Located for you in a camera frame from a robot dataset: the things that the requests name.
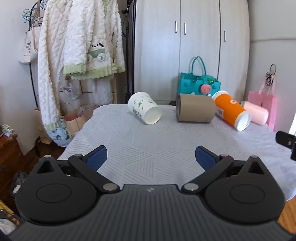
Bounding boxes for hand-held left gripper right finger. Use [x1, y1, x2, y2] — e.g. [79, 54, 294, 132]
[181, 146, 271, 194]

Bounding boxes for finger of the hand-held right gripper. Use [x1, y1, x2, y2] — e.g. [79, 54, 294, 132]
[275, 131, 296, 161]

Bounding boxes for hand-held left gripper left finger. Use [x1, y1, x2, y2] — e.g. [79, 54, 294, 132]
[30, 146, 121, 194]

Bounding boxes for pink cup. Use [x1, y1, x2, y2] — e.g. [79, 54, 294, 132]
[241, 101, 269, 125]

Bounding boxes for brown cardboard cup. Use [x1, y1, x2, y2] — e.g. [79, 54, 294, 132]
[176, 93, 217, 123]

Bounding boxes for orange and white cup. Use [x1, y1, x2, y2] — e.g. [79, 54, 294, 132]
[212, 90, 251, 132]

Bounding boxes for white cup with green print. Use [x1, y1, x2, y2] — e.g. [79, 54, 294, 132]
[128, 92, 162, 125]

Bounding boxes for brown paper bag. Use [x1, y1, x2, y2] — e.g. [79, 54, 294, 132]
[63, 103, 98, 140]

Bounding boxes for pink gift bag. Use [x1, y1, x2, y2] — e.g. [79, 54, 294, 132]
[248, 91, 278, 131]

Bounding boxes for blue printed garment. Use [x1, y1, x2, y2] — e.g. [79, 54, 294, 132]
[46, 117, 71, 147]

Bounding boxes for white textured tablecloth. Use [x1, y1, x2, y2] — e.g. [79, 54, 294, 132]
[57, 104, 296, 202]

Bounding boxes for teal handbag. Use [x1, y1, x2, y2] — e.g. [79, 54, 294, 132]
[178, 56, 220, 98]

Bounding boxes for dark bag on floor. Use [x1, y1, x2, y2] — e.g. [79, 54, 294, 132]
[10, 171, 28, 194]

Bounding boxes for dark wooden cabinet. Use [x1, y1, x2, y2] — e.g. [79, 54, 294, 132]
[0, 134, 25, 183]

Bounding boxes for black clothes rack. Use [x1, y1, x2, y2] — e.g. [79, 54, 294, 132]
[27, 0, 50, 158]

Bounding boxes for black tripod stand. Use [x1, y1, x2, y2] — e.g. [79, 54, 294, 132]
[121, 0, 135, 105]

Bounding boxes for white fluffy robe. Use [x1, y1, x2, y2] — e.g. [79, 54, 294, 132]
[37, 0, 126, 130]

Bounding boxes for light grey wardrobe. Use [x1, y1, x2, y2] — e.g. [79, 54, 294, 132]
[134, 0, 250, 106]

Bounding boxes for white tote bag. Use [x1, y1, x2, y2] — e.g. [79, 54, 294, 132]
[18, 25, 41, 65]

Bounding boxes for ribbon and key ring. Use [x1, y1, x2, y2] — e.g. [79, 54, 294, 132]
[259, 64, 277, 95]

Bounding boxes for wire clothes hangers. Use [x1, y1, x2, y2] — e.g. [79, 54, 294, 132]
[22, 0, 50, 24]

